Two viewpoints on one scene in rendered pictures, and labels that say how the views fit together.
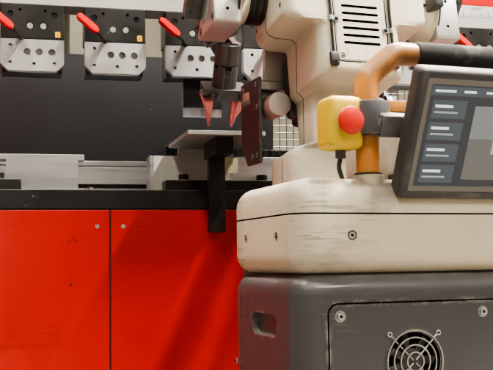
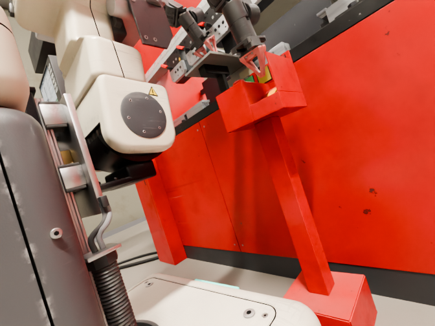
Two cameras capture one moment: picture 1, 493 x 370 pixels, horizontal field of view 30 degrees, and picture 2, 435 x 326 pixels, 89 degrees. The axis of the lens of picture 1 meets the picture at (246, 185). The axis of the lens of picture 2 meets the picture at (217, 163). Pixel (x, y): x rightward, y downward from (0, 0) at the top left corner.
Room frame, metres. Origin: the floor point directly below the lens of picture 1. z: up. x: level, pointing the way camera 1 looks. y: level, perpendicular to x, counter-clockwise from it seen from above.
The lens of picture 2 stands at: (1.59, -0.74, 0.57)
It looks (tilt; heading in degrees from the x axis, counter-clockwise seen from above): 1 degrees up; 62
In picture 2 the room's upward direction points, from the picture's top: 18 degrees counter-clockwise
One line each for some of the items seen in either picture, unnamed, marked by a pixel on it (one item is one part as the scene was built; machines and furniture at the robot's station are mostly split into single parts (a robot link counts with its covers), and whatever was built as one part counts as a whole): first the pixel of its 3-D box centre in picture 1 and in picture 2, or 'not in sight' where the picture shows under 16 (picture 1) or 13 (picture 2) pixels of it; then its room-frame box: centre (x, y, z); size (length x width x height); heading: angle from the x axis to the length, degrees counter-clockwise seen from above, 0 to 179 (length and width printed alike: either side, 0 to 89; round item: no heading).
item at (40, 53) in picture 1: (31, 41); (180, 66); (2.22, 0.52, 1.25); 0.15 x 0.09 x 0.17; 104
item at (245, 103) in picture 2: not in sight; (257, 92); (2.07, -0.22, 0.75); 0.20 x 0.16 x 0.18; 108
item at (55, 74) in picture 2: not in sight; (59, 96); (1.50, 1.14, 1.42); 0.45 x 0.12 x 0.36; 109
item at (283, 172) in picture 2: not in sight; (294, 203); (2.07, -0.22, 0.39); 0.06 x 0.06 x 0.54; 18
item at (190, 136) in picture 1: (214, 140); (219, 66); (2.18, 0.07, 1.00); 0.26 x 0.18 x 0.01; 14
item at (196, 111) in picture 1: (202, 98); (232, 44); (2.32, 0.11, 1.12); 0.10 x 0.02 x 0.10; 104
